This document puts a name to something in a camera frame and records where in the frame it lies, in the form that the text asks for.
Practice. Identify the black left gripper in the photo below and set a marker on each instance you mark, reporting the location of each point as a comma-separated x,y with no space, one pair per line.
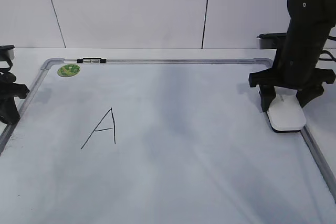
10,90

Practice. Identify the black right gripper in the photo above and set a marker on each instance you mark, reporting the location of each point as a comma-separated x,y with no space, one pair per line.
295,63

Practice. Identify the white board eraser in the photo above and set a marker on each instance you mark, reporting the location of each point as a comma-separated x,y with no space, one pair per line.
285,113

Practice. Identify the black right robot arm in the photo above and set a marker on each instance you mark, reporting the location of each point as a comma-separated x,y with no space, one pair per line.
311,11

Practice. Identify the black clear marker clip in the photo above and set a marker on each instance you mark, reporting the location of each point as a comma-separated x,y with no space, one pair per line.
91,60

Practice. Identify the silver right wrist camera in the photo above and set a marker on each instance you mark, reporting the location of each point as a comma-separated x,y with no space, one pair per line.
271,40

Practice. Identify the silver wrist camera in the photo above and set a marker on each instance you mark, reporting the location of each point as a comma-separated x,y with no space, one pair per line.
7,51
271,40

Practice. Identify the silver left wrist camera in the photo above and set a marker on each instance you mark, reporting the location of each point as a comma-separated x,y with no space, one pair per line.
7,51

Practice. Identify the white board with grey frame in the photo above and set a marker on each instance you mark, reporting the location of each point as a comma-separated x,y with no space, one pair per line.
156,143

